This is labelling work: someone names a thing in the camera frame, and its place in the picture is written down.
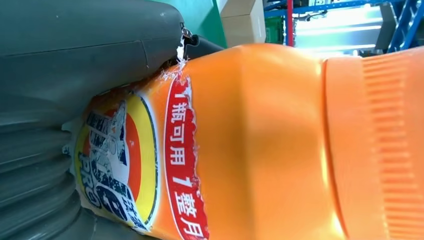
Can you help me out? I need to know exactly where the brown cardboard box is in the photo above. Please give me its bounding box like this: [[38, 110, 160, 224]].
[[216, 0, 268, 49]]

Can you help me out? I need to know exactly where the blue metal shelving rack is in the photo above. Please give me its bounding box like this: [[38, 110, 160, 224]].
[[386, 0, 424, 54]]

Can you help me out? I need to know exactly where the blue metal cart frame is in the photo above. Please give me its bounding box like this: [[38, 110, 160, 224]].
[[264, 0, 379, 16]]

